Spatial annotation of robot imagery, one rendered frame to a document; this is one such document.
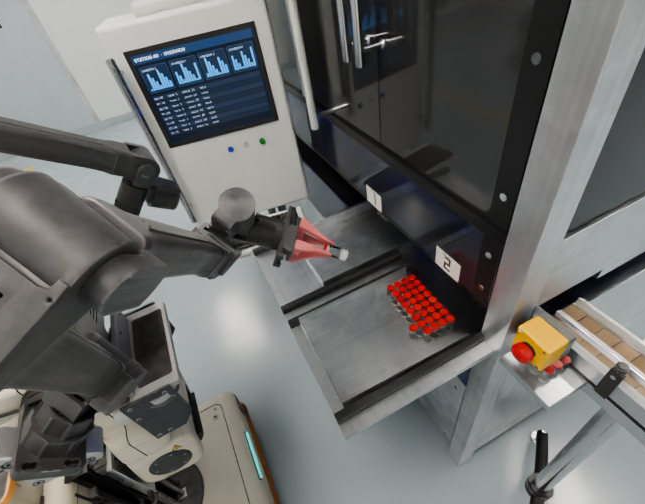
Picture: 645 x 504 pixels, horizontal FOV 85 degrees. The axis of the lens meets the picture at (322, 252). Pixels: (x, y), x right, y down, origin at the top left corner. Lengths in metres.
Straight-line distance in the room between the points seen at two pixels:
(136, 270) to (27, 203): 0.07
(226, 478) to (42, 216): 1.37
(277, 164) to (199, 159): 0.29
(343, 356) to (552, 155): 0.62
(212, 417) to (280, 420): 0.36
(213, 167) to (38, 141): 0.73
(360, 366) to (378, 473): 0.88
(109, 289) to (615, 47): 0.54
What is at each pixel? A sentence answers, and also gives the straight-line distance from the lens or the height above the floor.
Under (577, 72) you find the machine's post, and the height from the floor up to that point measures 1.50.
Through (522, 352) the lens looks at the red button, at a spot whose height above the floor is 1.01.
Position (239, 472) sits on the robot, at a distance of 1.54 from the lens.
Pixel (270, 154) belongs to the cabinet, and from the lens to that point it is 1.42.
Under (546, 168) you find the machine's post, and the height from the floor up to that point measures 1.37.
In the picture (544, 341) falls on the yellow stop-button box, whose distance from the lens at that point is 0.81.
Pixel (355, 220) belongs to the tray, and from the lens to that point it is 1.26.
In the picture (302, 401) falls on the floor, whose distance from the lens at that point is 1.87.
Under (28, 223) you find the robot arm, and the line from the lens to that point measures 0.27.
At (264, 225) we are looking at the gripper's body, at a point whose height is 1.30.
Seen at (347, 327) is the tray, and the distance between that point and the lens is 0.96.
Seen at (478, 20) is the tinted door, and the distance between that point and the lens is 0.66.
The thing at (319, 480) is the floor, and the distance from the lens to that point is 1.75.
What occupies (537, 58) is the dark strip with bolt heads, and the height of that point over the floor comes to 1.50.
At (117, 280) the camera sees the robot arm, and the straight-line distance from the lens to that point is 0.25.
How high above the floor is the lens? 1.68
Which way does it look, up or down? 43 degrees down
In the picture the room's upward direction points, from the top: 13 degrees counter-clockwise
